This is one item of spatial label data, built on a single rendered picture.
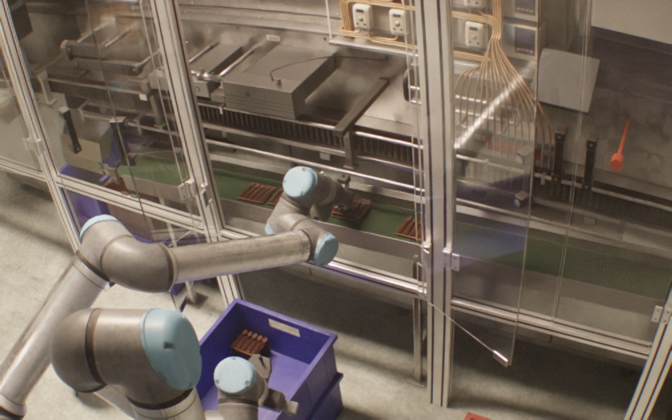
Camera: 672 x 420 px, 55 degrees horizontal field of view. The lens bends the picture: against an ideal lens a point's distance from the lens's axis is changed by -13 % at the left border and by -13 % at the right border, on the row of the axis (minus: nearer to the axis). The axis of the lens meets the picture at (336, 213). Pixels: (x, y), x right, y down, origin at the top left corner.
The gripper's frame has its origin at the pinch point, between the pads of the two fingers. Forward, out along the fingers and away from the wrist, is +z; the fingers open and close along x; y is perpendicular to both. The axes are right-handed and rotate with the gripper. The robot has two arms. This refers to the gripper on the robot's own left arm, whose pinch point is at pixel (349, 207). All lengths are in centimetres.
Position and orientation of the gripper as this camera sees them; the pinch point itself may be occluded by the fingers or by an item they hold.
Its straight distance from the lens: 236.3
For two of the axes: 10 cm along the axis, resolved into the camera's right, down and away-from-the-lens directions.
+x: -8.8, -2.0, 4.4
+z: 4.2, 1.3, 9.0
